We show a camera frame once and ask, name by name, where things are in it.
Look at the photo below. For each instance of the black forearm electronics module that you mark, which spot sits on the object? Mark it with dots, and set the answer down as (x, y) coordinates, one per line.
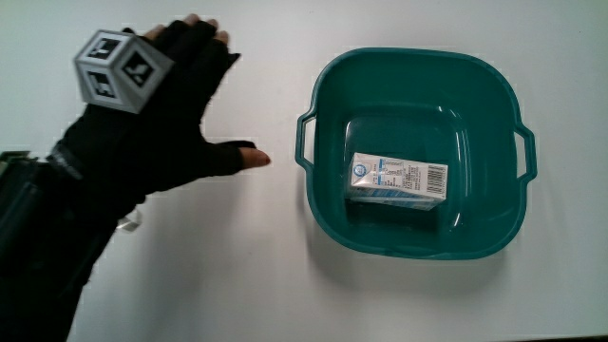
(14, 190)

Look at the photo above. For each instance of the teal plastic basin plate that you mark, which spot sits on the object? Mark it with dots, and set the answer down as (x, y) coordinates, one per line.
(404, 95)

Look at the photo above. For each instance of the white blue milk carton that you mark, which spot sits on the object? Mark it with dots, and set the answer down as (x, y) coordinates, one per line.
(404, 178)

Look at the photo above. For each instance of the person's left hand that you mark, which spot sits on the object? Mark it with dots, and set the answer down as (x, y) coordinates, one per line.
(157, 138)

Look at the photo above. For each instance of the person's left forearm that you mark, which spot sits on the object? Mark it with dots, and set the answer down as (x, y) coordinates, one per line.
(52, 266)

